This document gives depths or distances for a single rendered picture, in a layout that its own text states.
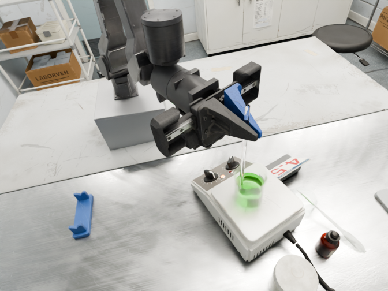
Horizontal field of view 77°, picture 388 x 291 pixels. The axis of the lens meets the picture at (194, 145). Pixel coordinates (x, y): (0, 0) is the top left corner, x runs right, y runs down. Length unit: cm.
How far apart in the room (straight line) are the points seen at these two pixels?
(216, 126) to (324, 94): 57
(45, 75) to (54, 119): 172
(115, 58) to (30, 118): 48
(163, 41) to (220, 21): 249
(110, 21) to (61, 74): 204
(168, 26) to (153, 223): 38
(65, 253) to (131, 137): 30
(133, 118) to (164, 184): 18
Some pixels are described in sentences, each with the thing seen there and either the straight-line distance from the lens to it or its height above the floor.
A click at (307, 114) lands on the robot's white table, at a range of 76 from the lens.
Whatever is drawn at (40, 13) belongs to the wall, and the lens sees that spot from 346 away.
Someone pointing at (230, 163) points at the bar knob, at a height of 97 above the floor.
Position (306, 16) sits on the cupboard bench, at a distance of 325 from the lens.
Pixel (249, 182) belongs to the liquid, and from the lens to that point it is 42.
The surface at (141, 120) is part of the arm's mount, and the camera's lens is 64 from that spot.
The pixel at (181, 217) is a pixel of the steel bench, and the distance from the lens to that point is 54.
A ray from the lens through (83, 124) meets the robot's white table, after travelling 84.
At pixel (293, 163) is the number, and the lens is 59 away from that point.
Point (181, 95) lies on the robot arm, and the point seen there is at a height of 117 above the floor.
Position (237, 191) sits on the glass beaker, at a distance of 40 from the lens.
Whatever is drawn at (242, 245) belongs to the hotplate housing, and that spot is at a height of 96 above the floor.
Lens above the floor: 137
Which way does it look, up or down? 47 degrees down
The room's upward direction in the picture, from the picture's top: 9 degrees counter-clockwise
